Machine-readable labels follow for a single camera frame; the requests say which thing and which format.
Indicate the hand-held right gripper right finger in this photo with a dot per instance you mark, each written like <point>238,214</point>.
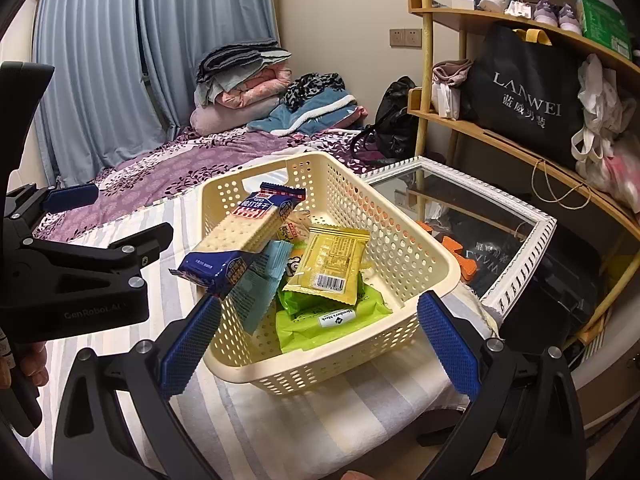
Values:
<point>447,345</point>

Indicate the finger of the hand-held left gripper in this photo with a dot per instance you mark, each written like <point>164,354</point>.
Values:
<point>70,197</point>
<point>125,252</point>

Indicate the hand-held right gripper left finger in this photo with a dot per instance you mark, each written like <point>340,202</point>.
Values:
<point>192,345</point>

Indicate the light blue snack bag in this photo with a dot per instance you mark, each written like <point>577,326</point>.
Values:
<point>260,285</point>

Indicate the cream perforated plastic basket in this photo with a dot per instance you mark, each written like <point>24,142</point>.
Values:
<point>400,260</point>

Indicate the dark blue cracker packet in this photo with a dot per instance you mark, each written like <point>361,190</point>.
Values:
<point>240,240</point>

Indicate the green snack packet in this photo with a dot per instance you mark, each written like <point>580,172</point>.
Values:
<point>325,325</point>

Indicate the yellow packet with barcode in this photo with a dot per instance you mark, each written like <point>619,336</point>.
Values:
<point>325,260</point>

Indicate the clear biscuit bag yellow label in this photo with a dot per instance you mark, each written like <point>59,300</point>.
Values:
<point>295,227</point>

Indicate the person's left hand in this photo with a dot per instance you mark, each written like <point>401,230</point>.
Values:
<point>35,362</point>

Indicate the purple floral bedsheet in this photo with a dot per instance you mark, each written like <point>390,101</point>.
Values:
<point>150,170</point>

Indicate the orange foam block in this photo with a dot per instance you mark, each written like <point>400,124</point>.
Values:
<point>429,230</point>
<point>460,260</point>

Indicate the white framed mirror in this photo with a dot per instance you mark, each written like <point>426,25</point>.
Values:
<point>520,255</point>

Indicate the striped blanket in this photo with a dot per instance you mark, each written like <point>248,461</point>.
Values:
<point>300,420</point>

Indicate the blue-grey curtain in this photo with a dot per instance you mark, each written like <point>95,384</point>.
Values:
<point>210,20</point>
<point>85,60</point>

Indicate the light grey folded cloth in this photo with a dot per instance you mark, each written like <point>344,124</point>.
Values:
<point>210,90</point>

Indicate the pink folded quilt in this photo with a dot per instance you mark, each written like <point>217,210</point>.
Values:
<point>255,90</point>

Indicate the dark grey folded blanket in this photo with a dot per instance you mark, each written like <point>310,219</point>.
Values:
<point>235,57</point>

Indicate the bamboo shelf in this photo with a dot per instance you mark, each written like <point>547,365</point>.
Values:
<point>500,130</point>

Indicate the blue fleece blanket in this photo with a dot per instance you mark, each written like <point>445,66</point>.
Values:
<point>310,115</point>

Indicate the pink plastic bag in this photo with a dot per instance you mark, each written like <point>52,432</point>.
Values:
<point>622,170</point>

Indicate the leopard print cloth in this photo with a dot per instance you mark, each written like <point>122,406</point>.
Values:
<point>315,87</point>

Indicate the black shopping bag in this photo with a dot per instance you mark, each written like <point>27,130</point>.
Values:
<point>525,100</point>

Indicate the pinkish cloth bundle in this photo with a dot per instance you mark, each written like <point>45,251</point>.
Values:
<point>450,85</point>

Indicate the white plastic bag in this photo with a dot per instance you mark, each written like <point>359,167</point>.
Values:
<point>597,110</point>

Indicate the small white box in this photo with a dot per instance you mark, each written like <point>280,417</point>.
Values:
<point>463,3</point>

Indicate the white grey small shoe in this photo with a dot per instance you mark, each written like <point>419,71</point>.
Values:
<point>519,9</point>

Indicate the purple sneaker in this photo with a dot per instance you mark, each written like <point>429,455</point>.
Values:
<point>570,20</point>
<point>546,12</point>

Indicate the green carton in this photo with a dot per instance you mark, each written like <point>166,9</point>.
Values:
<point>602,25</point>

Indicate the beige wall outlet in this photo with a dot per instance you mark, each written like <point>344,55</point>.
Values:
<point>397,37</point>
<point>414,37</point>

